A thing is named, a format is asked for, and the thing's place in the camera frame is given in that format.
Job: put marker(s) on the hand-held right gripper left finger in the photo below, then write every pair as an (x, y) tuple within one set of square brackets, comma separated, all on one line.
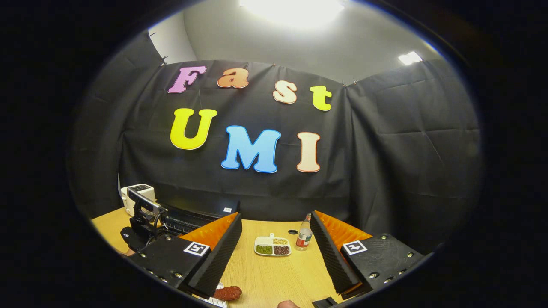
[(218, 256)]

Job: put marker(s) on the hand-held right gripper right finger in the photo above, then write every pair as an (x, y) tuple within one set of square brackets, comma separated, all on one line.
[(332, 256)]

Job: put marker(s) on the red cooked meat piece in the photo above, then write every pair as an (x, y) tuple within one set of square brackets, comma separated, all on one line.
[(227, 293)]

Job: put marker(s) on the black electric oven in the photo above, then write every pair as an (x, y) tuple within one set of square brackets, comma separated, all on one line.
[(192, 216)]

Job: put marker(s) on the white toaster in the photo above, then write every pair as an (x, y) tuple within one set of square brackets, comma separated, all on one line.
[(130, 201)]

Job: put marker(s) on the clear plastic bottle red label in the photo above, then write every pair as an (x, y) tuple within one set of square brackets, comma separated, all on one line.
[(304, 237)]

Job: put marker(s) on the white plate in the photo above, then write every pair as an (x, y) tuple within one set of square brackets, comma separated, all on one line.
[(214, 302)]

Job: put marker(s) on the white divided dish of beans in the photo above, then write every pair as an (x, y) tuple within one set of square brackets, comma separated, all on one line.
[(272, 247)]

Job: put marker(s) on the black backdrop cloth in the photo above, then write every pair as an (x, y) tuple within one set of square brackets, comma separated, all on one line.
[(385, 149)]

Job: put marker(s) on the small ceiling light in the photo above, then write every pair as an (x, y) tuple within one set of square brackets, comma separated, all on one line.
[(409, 58)]

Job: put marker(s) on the large ceiling light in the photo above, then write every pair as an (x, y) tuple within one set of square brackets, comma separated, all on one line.
[(293, 10)]

